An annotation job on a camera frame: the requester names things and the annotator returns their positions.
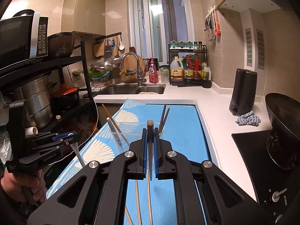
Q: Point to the black pot orange lid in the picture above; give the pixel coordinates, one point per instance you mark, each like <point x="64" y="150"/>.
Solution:
<point x="65" y="98"/>

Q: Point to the blue patterned mat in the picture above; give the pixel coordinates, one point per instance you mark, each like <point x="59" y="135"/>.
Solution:
<point x="182" y="126"/>

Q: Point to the blue checked dishcloth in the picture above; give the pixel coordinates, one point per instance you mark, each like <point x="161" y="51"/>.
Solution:
<point x="248" y="119"/>

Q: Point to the person's left hand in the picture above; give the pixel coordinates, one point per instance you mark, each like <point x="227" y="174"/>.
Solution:
<point x="21" y="182"/>

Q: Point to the black metal shelf rack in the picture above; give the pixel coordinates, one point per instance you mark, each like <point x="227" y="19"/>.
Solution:
<point x="85" y="75"/>

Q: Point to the black gas stove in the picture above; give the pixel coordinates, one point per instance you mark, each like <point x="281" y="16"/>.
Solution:
<point x="253" y="150"/>

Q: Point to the glass jar green lid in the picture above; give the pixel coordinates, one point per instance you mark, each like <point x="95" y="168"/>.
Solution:
<point x="164" y="75"/>

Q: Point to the clear oil dispenser bottle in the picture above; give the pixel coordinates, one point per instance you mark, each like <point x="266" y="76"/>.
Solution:
<point x="207" y="77"/>

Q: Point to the steel stockpot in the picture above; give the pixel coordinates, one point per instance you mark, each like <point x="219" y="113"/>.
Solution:
<point x="35" y="103"/>

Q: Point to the green printed plastic bag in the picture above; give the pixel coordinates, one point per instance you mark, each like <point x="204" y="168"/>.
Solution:
<point x="3" y="140"/>

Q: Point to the white ladle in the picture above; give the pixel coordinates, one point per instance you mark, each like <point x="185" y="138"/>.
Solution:
<point x="121" y="44"/>

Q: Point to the black wok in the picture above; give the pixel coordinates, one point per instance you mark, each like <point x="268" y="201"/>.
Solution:
<point x="286" y="117"/>

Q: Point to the wall hook rail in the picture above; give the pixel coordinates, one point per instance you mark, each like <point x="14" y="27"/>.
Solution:
<point x="211" y="11"/>

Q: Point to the clear plastic container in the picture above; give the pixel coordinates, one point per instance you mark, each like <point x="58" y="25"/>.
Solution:
<point x="131" y="133"/>

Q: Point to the wall power socket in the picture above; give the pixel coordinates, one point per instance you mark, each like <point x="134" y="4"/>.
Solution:
<point x="76" y="75"/>

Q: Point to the round wooden cutting board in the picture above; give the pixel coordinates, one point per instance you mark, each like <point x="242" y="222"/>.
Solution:
<point x="130" y="68"/>

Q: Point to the black spice rack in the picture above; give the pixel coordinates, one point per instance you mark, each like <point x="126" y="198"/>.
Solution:
<point x="187" y="83"/>

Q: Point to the metal grater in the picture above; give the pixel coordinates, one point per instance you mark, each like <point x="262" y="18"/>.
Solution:
<point x="107" y="49"/>

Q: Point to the black microwave oven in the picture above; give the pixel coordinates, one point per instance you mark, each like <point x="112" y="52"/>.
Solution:
<point x="16" y="39"/>

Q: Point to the wall vent grille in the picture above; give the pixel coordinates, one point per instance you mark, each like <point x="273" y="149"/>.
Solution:
<point x="249" y="46"/>
<point x="260" y="49"/>

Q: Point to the small hanging cutting board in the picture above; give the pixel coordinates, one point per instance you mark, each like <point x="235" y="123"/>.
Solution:
<point x="98" y="50"/>

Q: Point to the steel colander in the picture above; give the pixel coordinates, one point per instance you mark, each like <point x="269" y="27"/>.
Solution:
<point x="103" y="65"/>

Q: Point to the pile of wooden chopsticks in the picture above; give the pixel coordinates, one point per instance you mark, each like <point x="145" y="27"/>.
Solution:
<point x="137" y="204"/>

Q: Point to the chrome kitchen faucet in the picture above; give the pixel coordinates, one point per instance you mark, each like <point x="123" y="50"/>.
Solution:
<point x="140" y="75"/>

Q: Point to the black utensil hanging rail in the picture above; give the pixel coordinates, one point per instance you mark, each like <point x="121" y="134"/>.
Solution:
<point x="107" y="36"/>

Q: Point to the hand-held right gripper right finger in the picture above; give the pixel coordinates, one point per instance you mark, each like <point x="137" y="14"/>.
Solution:
<point x="156" y="154"/>

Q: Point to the white framed window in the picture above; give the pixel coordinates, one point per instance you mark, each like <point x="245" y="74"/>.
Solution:
<point x="161" y="16"/>

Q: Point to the white roll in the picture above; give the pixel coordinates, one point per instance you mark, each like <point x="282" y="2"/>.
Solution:
<point x="31" y="130"/>

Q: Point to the pink dish soap bottle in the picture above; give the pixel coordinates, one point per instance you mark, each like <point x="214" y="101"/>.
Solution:
<point x="153" y="72"/>

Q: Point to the green plastic bowl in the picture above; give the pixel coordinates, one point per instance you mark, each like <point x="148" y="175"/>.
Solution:
<point x="100" y="75"/>

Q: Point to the red label sauce bottle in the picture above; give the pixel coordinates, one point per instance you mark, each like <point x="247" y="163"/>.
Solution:
<point x="197" y="71"/>
<point x="188" y="69"/>

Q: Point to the dark glass bowl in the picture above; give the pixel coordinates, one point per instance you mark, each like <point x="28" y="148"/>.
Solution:
<point x="61" y="44"/>

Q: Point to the black electric kettle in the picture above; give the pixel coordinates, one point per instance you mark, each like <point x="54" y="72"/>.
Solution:
<point x="243" y="91"/>

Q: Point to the row of spice jars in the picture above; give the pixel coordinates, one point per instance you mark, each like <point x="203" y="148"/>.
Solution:
<point x="181" y="44"/>

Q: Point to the large cooking oil jug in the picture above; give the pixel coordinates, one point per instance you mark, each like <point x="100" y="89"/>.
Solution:
<point x="177" y="72"/>

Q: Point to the steel kitchen sink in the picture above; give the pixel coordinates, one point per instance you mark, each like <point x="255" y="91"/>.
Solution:
<point x="117" y="90"/>

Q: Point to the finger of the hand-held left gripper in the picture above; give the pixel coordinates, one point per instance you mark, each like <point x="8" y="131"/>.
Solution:
<point x="50" y="146"/>
<point x="68" y="134"/>

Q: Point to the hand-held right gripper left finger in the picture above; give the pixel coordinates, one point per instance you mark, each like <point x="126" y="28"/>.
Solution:
<point x="144" y="154"/>

